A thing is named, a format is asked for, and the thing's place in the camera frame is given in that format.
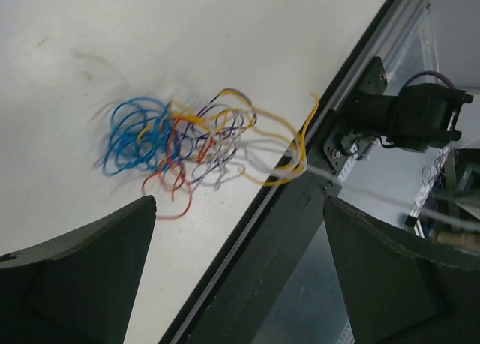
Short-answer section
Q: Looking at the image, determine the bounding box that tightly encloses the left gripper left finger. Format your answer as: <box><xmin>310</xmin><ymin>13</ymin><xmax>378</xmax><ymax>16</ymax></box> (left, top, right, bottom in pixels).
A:
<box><xmin>1</xmin><ymin>196</ymin><xmax>156</xmax><ymax>343</ymax></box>

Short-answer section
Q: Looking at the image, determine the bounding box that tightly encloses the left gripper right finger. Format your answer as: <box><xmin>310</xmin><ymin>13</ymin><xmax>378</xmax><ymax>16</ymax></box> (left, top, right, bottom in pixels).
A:
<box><xmin>323</xmin><ymin>197</ymin><xmax>479</xmax><ymax>343</ymax></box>

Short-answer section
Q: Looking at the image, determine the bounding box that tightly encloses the yellow wire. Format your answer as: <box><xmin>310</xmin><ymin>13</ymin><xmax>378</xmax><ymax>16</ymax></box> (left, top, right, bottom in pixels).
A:
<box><xmin>136</xmin><ymin>88</ymin><xmax>320</xmax><ymax>187</ymax></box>

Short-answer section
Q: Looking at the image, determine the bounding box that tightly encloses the white wire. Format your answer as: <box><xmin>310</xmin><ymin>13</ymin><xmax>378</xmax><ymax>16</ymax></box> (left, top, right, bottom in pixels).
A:
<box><xmin>213</xmin><ymin>107</ymin><xmax>480</xmax><ymax>232</ymax></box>

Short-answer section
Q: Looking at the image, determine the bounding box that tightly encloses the dark purple wire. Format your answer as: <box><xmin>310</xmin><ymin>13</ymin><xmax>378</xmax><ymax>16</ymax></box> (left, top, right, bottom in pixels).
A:
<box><xmin>179</xmin><ymin>96</ymin><xmax>256</xmax><ymax>187</ymax></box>

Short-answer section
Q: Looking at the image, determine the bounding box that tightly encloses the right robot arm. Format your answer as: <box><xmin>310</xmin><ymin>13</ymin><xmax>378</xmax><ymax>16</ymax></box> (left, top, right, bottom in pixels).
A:
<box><xmin>324</xmin><ymin>56</ymin><xmax>474</xmax><ymax>171</ymax></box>

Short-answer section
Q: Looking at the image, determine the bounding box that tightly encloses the aluminium front rail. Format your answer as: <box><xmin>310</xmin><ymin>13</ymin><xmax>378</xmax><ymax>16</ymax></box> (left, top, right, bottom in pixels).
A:
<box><xmin>162</xmin><ymin>0</ymin><xmax>427</xmax><ymax>343</ymax></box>

